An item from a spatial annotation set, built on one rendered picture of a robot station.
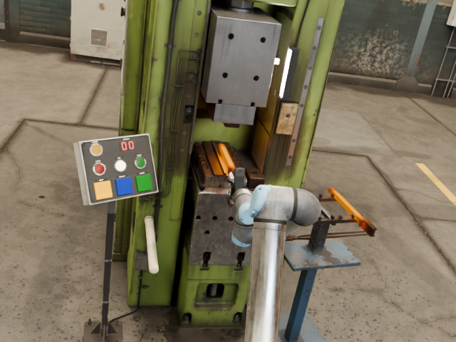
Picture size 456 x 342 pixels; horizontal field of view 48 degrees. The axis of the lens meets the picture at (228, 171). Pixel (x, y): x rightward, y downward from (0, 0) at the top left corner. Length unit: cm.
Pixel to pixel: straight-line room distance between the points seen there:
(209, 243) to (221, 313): 51
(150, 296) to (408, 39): 699
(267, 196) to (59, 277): 200
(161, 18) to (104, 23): 534
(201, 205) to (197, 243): 23
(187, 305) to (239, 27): 155
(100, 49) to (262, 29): 563
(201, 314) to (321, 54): 158
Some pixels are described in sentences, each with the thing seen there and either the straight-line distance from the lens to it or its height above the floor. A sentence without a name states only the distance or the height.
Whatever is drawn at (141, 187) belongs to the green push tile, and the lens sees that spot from 239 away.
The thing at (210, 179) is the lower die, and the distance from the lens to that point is 261.
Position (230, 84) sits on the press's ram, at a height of 146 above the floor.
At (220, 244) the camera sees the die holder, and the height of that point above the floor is 60.
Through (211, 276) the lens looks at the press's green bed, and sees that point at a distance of 288.
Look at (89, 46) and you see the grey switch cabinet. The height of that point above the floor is 25.
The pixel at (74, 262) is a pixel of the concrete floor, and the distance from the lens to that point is 356.
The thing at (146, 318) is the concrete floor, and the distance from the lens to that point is 316.
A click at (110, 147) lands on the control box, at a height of 116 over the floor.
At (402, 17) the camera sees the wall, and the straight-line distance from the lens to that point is 905.
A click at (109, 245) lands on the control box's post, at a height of 61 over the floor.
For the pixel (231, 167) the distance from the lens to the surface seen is 254.
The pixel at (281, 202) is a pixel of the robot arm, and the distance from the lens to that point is 173.
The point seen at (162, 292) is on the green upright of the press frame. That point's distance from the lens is 316.
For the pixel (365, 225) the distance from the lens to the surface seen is 260.
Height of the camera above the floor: 213
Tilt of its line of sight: 26 degrees down
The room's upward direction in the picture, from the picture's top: 10 degrees clockwise
